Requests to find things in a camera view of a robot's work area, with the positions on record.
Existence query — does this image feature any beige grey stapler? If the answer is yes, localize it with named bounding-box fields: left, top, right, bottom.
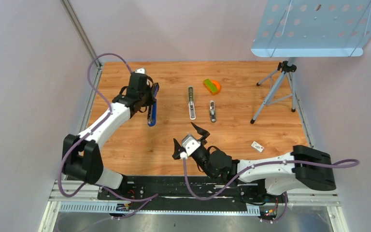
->
left=188, top=86, right=196, bottom=120

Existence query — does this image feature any light blue perforated tray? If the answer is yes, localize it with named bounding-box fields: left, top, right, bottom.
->
left=251, top=0, right=371, bottom=58

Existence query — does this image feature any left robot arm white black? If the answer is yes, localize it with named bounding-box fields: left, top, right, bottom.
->
left=60, top=68, right=158, bottom=200

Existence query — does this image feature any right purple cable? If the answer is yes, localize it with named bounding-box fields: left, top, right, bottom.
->
left=182, top=157, right=360, bottom=223

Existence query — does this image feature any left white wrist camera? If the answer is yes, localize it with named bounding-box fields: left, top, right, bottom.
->
left=134, top=68, right=147, bottom=75

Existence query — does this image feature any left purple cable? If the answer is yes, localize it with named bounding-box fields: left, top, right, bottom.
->
left=57, top=53, right=159, bottom=220

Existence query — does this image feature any green orange tape dispenser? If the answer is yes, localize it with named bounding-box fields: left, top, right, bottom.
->
left=203, top=79, right=221, bottom=95

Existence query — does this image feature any white slotted cable duct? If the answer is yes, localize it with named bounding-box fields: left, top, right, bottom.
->
left=59, top=202, right=260, bottom=216

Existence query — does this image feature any small white label card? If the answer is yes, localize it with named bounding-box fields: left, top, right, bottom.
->
left=251, top=141, right=264, bottom=153

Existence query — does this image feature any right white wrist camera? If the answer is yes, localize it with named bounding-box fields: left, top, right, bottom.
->
left=180, top=134, right=201, bottom=159

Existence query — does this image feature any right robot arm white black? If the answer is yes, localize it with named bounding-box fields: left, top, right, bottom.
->
left=172, top=124, right=336, bottom=202

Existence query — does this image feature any small silver stapler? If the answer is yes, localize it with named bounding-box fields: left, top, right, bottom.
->
left=209, top=100, right=216, bottom=123

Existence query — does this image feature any purple cable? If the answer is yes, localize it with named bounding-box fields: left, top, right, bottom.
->
left=182, top=157, right=360, bottom=223
left=57, top=53, right=159, bottom=220

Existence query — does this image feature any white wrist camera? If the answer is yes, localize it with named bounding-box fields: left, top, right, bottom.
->
left=134, top=68, right=147, bottom=75
left=180, top=134, right=201, bottom=159

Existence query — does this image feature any grey tripod stand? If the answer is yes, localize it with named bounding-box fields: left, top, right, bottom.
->
left=250, top=58, right=297, bottom=124

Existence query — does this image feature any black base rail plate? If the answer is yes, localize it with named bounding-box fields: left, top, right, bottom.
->
left=116, top=175, right=286, bottom=211

